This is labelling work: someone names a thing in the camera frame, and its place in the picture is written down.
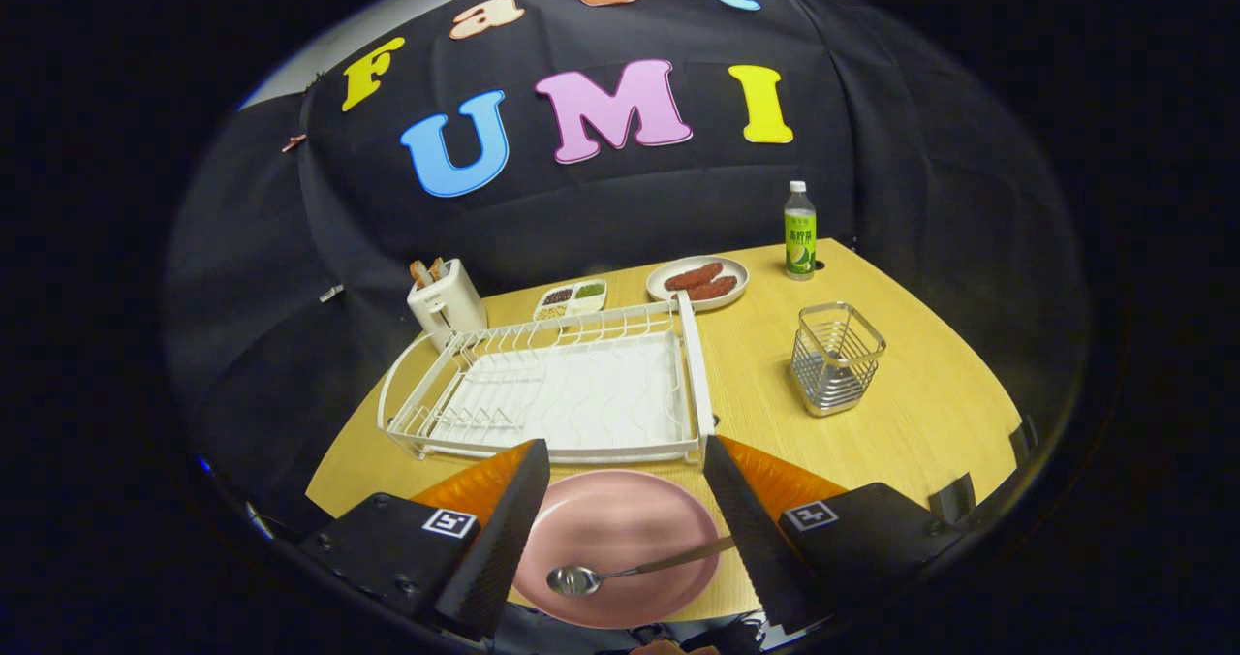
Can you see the green label drink bottle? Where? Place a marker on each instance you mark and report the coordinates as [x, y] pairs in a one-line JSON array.
[[800, 243]]

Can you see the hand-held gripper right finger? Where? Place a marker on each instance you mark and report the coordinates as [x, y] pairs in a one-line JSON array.
[[751, 529]]

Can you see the black backdrop cloth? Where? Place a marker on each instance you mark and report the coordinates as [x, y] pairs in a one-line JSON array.
[[920, 200]]

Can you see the pink plate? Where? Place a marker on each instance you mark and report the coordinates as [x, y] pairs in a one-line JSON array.
[[620, 519]]

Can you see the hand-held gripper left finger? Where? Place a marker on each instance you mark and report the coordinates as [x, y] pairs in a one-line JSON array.
[[499, 539]]

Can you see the white toaster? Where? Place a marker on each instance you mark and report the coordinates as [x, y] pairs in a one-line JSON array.
[[448, 306]]

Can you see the red-brown sausage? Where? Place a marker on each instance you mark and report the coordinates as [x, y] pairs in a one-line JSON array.
[[714, 288], [694, 275]]

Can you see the white plate with sausages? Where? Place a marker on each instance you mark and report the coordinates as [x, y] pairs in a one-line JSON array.
[[659, 292]]

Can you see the small white tag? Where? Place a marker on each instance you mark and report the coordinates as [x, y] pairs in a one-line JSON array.
[[331, 294]]

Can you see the pink clip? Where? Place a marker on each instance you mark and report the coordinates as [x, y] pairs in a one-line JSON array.
[[294, 141]]

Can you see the brown toast slice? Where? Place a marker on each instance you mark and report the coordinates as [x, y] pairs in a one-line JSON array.
[[439, 267], [420, 272]]

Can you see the black table edge bracket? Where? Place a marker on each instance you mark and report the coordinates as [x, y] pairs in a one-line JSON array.
[[954, 498], [1022, 440]]

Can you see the white divided snack tray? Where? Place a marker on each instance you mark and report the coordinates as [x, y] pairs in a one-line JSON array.
[[572, 299]]

